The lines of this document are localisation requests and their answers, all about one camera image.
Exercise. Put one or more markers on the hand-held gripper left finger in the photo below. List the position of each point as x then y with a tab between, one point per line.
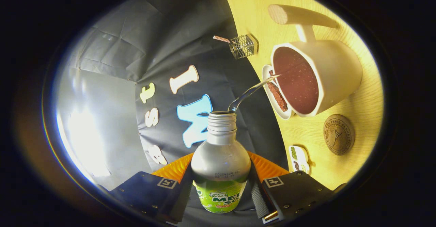
182	196

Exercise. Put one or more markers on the wooden table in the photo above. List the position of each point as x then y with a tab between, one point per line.
340	172

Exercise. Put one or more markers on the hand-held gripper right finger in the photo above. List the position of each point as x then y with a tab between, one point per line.
259	199

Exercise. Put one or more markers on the silver juice bottle green label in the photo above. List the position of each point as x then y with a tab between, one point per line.
221	155

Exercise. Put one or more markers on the white round plate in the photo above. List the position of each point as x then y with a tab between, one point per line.
269	91

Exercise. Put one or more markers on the brown meat piece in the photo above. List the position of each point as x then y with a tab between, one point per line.
277	96

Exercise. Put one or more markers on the white divided dish with beans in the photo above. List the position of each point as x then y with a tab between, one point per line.
301	157

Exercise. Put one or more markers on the striped straw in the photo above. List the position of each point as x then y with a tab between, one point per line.
222	39

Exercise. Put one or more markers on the clear juice stream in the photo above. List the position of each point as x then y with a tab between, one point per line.
250	92

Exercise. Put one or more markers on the black backdrop cloth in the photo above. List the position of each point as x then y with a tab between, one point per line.
153	33

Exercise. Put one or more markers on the round cork coaster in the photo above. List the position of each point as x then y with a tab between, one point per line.
339	135

